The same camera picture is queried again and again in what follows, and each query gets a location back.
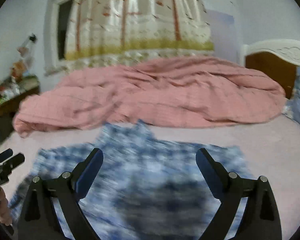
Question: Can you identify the blue plaid shirt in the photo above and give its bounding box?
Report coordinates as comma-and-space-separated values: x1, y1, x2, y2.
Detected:
8, 119, 256, 240

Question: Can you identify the left hand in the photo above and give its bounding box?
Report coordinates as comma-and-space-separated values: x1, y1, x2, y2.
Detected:
0, 187, 12, 226

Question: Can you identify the pink bed sheet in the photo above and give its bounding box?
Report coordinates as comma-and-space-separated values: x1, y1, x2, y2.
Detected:
0, 115, 300, 239

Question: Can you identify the dark wooden desk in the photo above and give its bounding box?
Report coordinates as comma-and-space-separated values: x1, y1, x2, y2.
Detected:
0, 75, 40, 145

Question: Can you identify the orange paper bag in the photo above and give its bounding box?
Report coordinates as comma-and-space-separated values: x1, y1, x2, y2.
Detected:
11, 61, 27, 82

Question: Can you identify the pink checked duvet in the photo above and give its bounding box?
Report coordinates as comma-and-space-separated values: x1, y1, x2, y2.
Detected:
13, 56, 286, 137

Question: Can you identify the white and brown headboard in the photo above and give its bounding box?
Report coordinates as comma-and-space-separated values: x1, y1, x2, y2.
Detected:
239, 38, 300, 99

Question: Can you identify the tree print curtain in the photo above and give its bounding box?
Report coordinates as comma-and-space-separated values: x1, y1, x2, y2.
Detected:
65, 0, 214, 71

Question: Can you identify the white framed window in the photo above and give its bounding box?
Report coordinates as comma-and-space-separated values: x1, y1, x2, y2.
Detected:
44, 0, 74, 76

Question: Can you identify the pink wall lamp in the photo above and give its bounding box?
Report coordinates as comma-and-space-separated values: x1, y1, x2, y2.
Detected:
17, 34, 37, 58

